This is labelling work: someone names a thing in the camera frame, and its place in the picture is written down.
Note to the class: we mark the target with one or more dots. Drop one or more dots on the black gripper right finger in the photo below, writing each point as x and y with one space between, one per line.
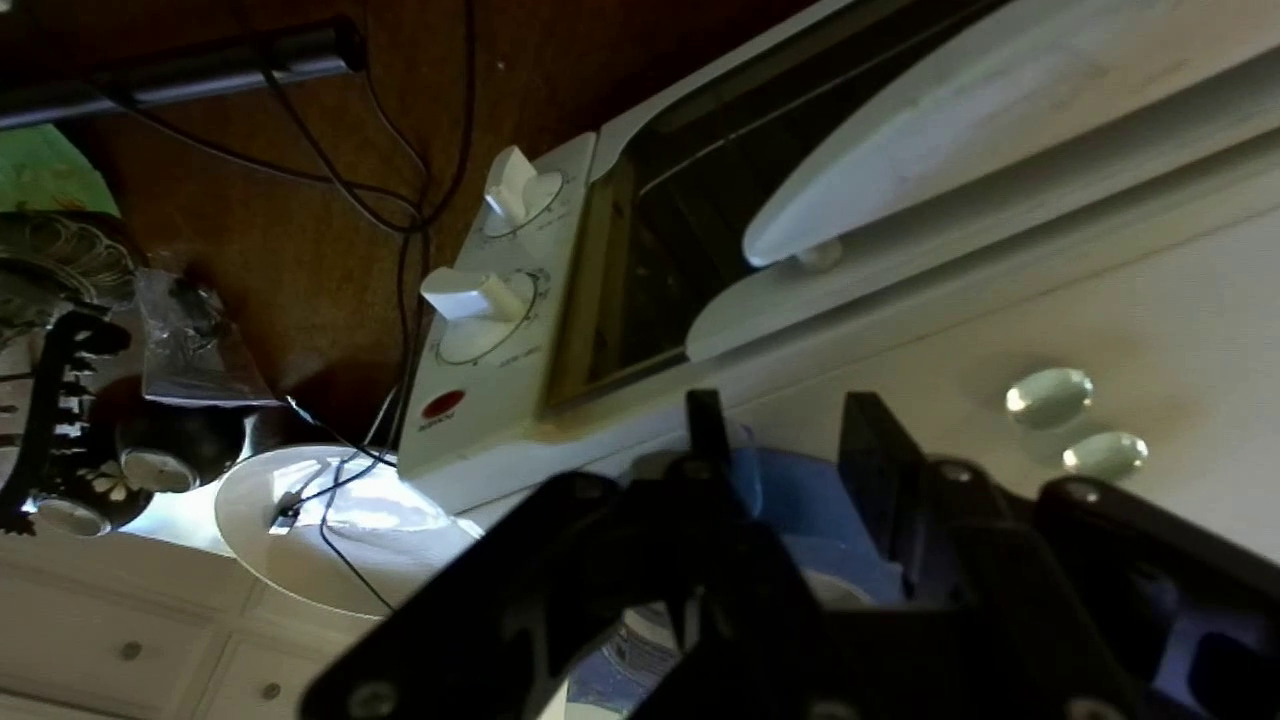
1066 601

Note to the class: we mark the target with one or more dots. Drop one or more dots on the flat glass pebble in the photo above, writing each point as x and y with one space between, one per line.
1107 453
1050 398

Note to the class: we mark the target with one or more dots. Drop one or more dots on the white cabinet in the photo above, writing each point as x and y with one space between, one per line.
105 641

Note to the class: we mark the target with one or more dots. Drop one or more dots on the clear plastic package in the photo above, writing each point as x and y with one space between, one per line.
202 347

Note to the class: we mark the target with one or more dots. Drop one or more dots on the white toaster oven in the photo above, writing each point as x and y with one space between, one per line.
935 241

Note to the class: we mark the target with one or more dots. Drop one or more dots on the black umbrella rod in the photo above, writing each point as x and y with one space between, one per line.
184 73

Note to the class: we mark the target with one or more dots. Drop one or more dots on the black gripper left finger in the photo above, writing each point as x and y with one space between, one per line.
575 601

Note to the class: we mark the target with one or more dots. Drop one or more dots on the black ornate frame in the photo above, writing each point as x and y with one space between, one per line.
54 413

